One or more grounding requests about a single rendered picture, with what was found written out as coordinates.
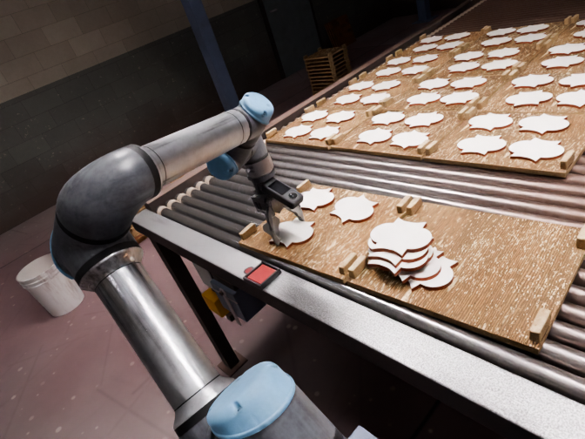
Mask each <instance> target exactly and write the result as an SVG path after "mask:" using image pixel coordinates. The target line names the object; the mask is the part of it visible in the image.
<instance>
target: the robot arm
mask: <svg viewBox="0 0 585 439"><path fill-rule="evenodd" d="M272 115H273V106H272V103H271V102H270V101H269V100H268V99H267V98H266V97H264V96H263V95H261V94H259V93H257V92H247V93H246V94H245V95H244V97H243V98H242V99H241V100H240V101H239V105H238V106H237V107H236V108H233V109H231V110H230V111H226V112H223V113H221V114H219V115H217V116H215V117H212V118H208V119H207V120H204V121H202V122H200V123H197V124H195V125H192V126H189V127H187V128H185V129H183V130H181V131H178V132H174V133H173V134H170V135H168V136H165V137H163V138H160V139H158V140H155V141H153V142H151V143H149V144H147V145H143V146H139V145H126V146H124V147H121V148H119V149H117V150H115V151H113V152H109V153H107V154H105V155H104V156H102V157H100V158H99V159H96V160H94V161H93V162H91V163H90V164H88V165H87V166H85V167H84V168H82V169H81V170H80V171H78V172H77V173H76V174H74V175H73V176H72V177H71V178H70V179H69V180H68V181H67V182H66V183H65V184H64V186H63V188H62V189H61V191H60V193H59V194H58V197H57V203H56V213H55V219H54V226H53V231H52V233H51V236H50V253H51V258H52V260H53V263H54V264H55V266H56V268H57V269H58V271H59V272H60V273H61V274H63V275H64V276H66V277H67V278H69V279H71V280H75V281H76V282H77V284H78V285H79V287H80V288H81V289H82V290H84V291H90V292H95V293H96V294H97V296H98V297H99V299H100V300H101V301H102V302H103V304H104V306H105V307H106V309H107V310H108V312H109V313H110V315H111V317H112V318H113V320H114V321H115V322H116V323H117V325H118V327H119V328H120V330H121V331H122V333H123V334H124V336H125V338H126V339H127V341H128V342H129V343H130V345H131V347H132V348H133V350H134V351H135V353H136V354H137V356H138V358H139V359H140V361H141V362H142V363H143V364H144V366H145V368H146V369H147V371H148V372H149V374H150V375H151V377H152V379H153V380H154V381H155V382H156V384H157V385H158V387H159V389H160V390H161V392H162V393H163V395H164V396H165V398H166V400H167V401H168V402H169V403H170V405H171V407H172V408H173V410H174V411H175V420H174V424H173V429H174V431H175V432H176V434H177V436H178V438H179V439H347V438H345V437H344V436H343V435H342V434H341V433H340V432H339V431H338V429H337V428H336V427H335V426H334V425H333V424H332V423H331V422H330V421H329V420H328V418H327V417H326V416H325V415H324V414H323V413H322V412H321V411H320V410H319V409H318V408H317V406H316V405H315V404H314V403H313V402H312V401H311V400H310V399H309V398H308V397H307V396H306V395H305V393H304V392H303V391H302V390H301V389H300V388H299V387H298V386H297V385H296V384H295V382H294V380H293V378H292V377H291V376H290V375H289V374H288V373H285V372H284V371H283V370H282V369H281V368H280V367H279V366H278V365H276V364H275V363H273V362H271V361H263V362H261V363H259V364H257V365H255V366H253V367H251V368H249V369H248V370H247V371H245V372H244V374H242V375H241V376H239V377H238V378H237V379H236V380H235V379H234V378H230V377H224V376H221V375H220V374H219V373H218V371H217V370H216V369H215V367H213V365H212V364H211V362H210V361H209V359H208V358H207V356H206V355H205V353H204V352H203V350H202V349H201V347H200V346H199V345H198V344H197V342H196V341H195V340H194V338H193V337H192V335H191V333H190V332H189V331H188V329H187V328H186V326H185V325H184V323H183V322H182V321H181V320H180V318H179V317H178V315H177V314H176V312H175V311H174V309H173V308H172V307H171V305H170V303H169V302H168V301H167V299H166V298H165V297H164V295H163V294H162V293H161V291H160V290H159V288H158V287H157V285H156V284H155V282H154V281H153V279H152V278H151V276H150V275H149V274H148V273H147V271H146V270H145V268H144V267H143V265H142V263H141V262H142V259H143V255H144V251H143V250H142V248H141V247H140V245H139V244H138V243H137V242H136V240H135V239H134V237H133V236H132V235H131V232H130V228H131V223H132V221H133V219H134V217H135V215H136V214H137V212H138V211H139V209H140V208H141V207H142V206H143V205H144V204H145V203H146V202H147V201H149V200H150V199H153V198H154V197H156V196H158V195H159V194H160V192H161V190H162V186H164V185H166V184H167V183H169V182H171V181H173V180H174V179H177V178H179V177H181V176H182V175H184V174H186V173H188V172H190V171H192V170H194V169H196V168H197V167H199V166H201V165H203V164H205V163H206V165H207V168H208V170H209V172H210V173H211V175H213V176H214V177H216V178H217V179H221V180H228V179H230V178H231V177H232V176H233V175H235V174H237V173H238V171H239V170H240V169H241V168H242V166H244V167H245V171H246V172H247V174H248V175H247V176H246V177H247V178H248V180H251V181H252V183H253V185H254V187H255V189H256V190H254V195H253V196H251V199H252V202H253V204H254V205H255V208H256V210H257V212H258V213H263V214H264V215H265V216H266V221H267V222H266V223H265V224H264V225H263V230H264V232H266V233H268V234H270V235H271V236H272V239H273V241H274V243H275V244H276V245H277V246H279V243H280V241H281V238H280V236H279V234H280V230H279V223H280V221H279V218H278V217H277V216H275V213H281V210H282V209H284V208H285V209H286V210H288V211H290V212H292V213H294V215H296V216H297V217H298V218H299V220H300V221H305V220H304V215H303V212H302V209H301V207H300V203H302V202H303V199H304V196H303V194H301V193H300V192H297V191H296V190H294V189H292V188H291V187H290V186H287V185H286V184H284V183H282V182H281V181H279V180H277V179H275V178H274V177H273V176H274V174H275V173H276V172H275V170H274V165H273V162H272V159H271V157H270V155H269V153H268V151H267V149H266V145H265V143H264V140H263V139H262V137H261V134H262V132H263V131H264V130H265V128H266V126H267V125H269V121H270V119H271V117H272ZM255 191H256V192H255ZM257 194H258V195H257ZM256 195H257V196H256Z"/></svg>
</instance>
